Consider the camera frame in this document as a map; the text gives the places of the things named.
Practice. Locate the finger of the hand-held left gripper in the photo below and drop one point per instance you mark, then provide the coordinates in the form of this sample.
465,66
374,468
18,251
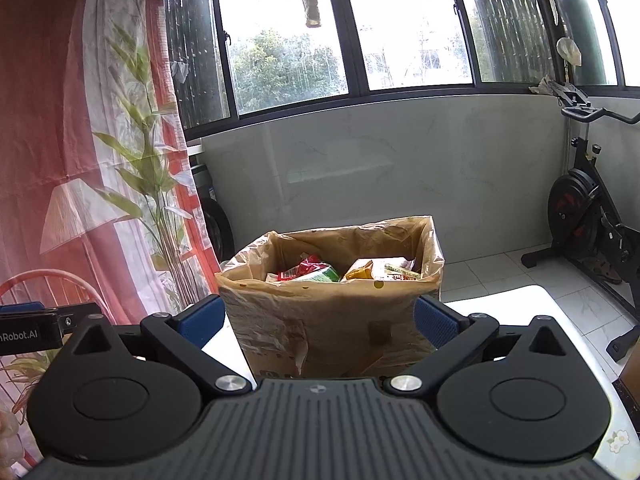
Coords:
22,307
70,321

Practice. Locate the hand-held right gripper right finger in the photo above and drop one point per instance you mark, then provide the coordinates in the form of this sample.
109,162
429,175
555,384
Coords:
436,321

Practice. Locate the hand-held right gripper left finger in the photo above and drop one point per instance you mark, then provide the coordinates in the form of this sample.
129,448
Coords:
202,321

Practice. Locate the beige snack packet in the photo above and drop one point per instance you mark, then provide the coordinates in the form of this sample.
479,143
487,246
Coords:
400,269

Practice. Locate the clear plastic liner bag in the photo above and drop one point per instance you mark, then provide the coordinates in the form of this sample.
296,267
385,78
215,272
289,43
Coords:
280,310

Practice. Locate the yellow snack packet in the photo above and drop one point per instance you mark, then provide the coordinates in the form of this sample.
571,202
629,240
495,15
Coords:
361,270

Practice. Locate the brown cardboard box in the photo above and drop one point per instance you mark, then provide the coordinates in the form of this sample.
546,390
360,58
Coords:
350,360

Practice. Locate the red snack packet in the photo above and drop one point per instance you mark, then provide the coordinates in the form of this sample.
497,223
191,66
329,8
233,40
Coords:
299,266

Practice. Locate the pale green snack packet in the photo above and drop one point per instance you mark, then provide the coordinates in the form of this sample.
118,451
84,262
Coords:
325,275

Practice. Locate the person's left hand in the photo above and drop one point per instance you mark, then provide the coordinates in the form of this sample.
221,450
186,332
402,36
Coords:
7,435

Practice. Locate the black round object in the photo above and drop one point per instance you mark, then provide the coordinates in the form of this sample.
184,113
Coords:
217,225

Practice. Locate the black exercise bike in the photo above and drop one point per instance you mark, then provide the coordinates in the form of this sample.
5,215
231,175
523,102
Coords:
572,210

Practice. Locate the red printed curtain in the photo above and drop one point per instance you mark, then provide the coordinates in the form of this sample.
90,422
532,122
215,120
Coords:
50,110

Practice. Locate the brown flat object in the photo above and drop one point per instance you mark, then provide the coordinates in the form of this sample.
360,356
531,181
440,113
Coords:
631,380

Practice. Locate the small grey cloth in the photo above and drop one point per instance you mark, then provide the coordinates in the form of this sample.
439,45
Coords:
179,71

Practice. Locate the white bag on pole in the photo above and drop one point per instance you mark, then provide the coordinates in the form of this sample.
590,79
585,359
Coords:
569,51

